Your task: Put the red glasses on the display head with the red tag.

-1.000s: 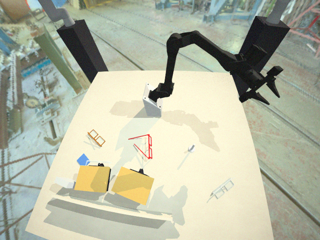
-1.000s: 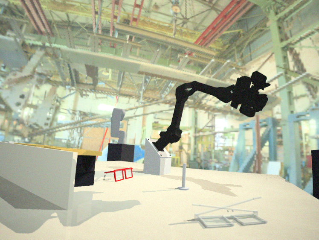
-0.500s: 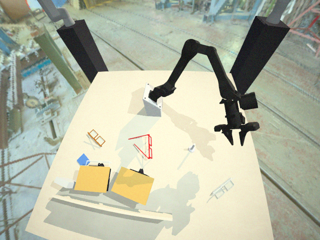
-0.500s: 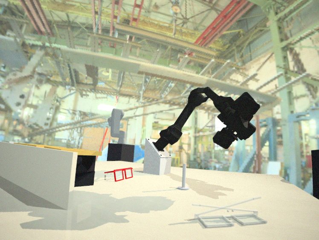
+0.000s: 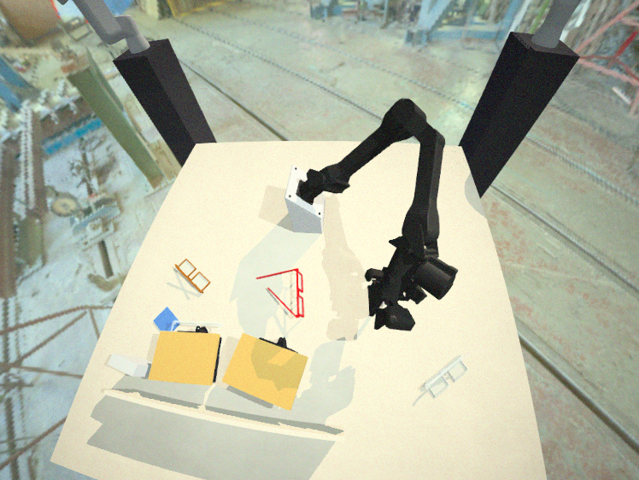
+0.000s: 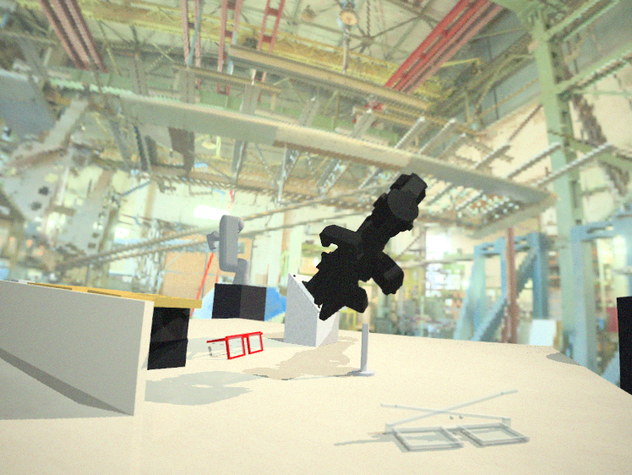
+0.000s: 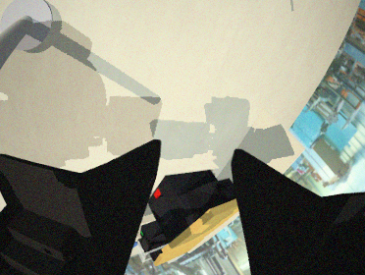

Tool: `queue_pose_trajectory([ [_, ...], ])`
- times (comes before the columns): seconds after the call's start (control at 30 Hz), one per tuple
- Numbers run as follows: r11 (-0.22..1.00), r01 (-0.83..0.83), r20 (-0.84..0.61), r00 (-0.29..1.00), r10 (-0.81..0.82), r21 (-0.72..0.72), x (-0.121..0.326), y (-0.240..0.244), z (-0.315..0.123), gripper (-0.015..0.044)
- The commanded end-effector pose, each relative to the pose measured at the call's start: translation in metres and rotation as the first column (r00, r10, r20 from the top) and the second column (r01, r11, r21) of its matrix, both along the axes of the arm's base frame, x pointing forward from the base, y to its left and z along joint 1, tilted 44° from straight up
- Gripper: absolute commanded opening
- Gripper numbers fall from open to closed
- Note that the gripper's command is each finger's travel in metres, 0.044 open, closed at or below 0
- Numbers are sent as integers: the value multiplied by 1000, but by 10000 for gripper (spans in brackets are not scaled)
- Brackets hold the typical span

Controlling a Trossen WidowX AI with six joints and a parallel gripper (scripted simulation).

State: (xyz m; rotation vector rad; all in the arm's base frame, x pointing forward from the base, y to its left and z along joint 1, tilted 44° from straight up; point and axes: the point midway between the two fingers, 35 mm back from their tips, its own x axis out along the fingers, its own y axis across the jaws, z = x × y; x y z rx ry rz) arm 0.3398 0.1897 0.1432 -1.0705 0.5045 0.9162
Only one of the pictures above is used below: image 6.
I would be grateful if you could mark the red glasses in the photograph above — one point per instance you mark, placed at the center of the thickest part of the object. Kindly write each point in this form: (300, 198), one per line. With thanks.
(235, 344)

